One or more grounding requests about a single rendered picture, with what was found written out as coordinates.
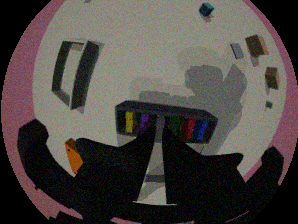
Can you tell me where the small teal block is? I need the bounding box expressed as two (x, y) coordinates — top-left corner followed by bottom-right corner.
(198, 3), (214, 16)

